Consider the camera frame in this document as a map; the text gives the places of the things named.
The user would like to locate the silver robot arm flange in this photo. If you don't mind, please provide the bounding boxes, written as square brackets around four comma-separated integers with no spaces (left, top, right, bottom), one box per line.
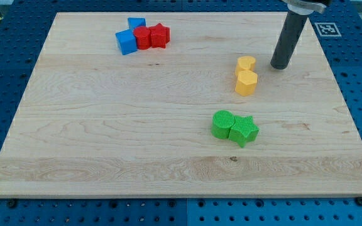
[282,0,332,15]

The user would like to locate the green circle block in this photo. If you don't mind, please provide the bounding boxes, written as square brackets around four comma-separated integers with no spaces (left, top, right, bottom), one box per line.
[211,110,235,139]

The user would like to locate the yellow hexagon block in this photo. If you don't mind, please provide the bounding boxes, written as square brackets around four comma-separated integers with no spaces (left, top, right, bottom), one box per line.
[235,70,258,96]

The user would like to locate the red circle block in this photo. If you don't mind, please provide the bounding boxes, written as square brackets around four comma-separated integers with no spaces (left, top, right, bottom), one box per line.
[133,26,151,50]

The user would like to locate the light wooden board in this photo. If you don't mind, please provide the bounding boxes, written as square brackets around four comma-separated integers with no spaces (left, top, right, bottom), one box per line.
[0,12,362,198]

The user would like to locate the green star block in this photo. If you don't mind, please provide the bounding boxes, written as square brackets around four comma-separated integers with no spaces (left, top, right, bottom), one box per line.
[228,116,260,148]

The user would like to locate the red star block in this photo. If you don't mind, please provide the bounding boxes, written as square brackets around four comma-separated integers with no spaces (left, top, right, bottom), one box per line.
[148,23,170,48]

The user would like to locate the yellow heart block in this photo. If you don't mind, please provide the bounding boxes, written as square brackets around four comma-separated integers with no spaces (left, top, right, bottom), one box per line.
[234,56,256,76]

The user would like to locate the blue cube block front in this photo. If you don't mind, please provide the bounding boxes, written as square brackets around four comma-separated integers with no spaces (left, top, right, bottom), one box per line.
[115,30,138,55]

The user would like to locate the blue block rear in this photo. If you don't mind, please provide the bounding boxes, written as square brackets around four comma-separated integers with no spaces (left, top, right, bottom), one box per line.
[128,18,146,30]

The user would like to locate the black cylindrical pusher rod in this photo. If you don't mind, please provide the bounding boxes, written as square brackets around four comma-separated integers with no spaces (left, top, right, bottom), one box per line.
[270,11,308,70]

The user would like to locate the white fiducial marker tag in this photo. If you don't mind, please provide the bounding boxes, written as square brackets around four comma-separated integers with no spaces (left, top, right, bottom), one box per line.
[315,22,341,37]

